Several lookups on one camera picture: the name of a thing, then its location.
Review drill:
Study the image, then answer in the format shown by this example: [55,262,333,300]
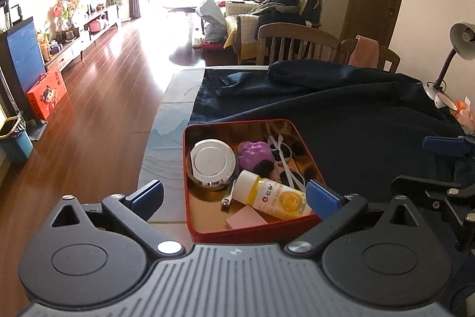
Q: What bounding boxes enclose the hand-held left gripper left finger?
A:
[48,179,184,261]

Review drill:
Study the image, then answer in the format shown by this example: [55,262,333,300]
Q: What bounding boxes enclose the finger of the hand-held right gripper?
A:
[422,136,475,159]
[390,174,475,253]

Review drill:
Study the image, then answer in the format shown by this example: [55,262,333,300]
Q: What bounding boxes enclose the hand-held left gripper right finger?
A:
[286,179,427,261]

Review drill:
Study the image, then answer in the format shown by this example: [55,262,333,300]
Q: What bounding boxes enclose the white sunglasses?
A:
[268,135,308,195]

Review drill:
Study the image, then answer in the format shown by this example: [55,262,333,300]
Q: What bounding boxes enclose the white bottle yellow label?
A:
[234,169,312,219]

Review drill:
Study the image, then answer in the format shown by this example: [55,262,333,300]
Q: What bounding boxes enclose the round silver tin lid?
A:
[186,140,237,191]

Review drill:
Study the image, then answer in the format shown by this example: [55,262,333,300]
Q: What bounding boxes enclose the pinkish purple block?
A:
[226,205,268,229]

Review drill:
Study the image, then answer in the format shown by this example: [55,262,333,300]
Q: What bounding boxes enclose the red tin box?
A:
[183,119,328,244]

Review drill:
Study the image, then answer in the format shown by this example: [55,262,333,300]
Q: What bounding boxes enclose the purple spiky toy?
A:
[237,141,277,178]

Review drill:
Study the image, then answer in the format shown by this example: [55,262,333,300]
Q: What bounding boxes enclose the orange white plush toy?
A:
[451,100,469,124]

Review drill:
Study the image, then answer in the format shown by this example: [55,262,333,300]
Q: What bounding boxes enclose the pale blue printed tablecloth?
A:
[137,68,206,225]

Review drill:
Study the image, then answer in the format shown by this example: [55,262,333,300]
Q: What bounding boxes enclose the dark blue cloth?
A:
[191,59,475,206]

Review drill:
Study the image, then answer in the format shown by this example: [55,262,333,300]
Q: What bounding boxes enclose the wooden chair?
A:
[339,38,401,74]
[256,23,341,66]

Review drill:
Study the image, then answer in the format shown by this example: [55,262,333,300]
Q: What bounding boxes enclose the grey desk lamp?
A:
[425,22,475,108]

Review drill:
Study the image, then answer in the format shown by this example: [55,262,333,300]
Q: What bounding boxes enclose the pink towel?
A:
[349,35,379,69]

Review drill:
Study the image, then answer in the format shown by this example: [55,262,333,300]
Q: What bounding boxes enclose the teal waste bin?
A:
[0,116,34,165]

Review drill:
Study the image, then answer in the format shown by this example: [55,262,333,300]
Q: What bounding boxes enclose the orange gift box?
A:
[27,67,67,121]

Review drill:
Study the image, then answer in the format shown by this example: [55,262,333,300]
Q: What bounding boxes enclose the wooden tv stand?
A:
[41,3,121,70]

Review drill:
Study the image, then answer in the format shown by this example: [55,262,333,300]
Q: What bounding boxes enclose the black cabinet blue panel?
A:
[0,17,47,121]

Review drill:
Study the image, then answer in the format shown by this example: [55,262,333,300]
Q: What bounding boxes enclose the white blue plastic bag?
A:
[196,0,227,43]

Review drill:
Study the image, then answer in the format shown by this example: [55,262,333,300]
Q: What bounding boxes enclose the white coffee table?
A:
[163,0,201,13]

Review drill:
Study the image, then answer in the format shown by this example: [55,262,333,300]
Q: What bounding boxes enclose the pile of dark coats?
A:
[256,0,308,28]

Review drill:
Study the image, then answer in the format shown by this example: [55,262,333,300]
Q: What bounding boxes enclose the pink flower ornament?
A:
[46,3,75,31]

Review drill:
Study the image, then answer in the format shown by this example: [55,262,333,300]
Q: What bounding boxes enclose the black coffee machine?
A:
[0,0,23,33]

